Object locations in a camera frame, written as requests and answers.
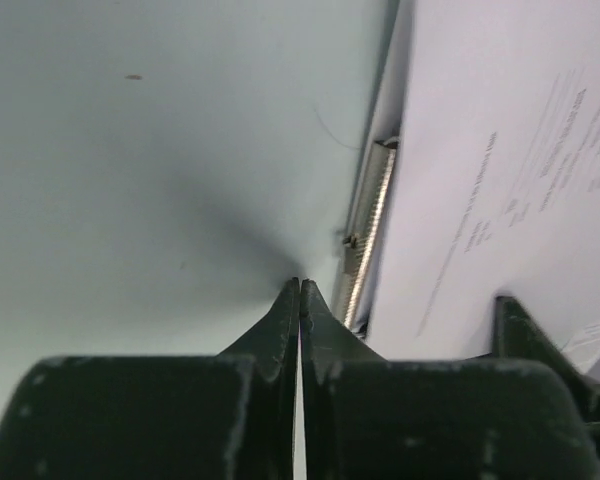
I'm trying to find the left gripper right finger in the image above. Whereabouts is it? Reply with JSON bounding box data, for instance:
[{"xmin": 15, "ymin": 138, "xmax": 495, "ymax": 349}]
[{"xmin": 299, "ymin": 280, "xmax": 600, "ymax": 479}]

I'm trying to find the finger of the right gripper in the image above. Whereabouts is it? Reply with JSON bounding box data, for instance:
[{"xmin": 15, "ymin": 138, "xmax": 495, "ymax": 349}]
[{"xmin": 492, "ymin": 296, "xmax": 600, "ymax": 459}]

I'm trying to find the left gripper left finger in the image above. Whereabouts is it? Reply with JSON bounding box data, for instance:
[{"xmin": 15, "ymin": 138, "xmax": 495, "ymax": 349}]
[{"xmin": 0, "ymin": 279, "xmax": 300, "ymax": 479}]

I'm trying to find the sparse text paper sheet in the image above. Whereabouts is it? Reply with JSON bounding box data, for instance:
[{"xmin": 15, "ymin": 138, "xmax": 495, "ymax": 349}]
[{"xmin": 368, "ymin": 1, "xmax": 600, "ymax": 368}]

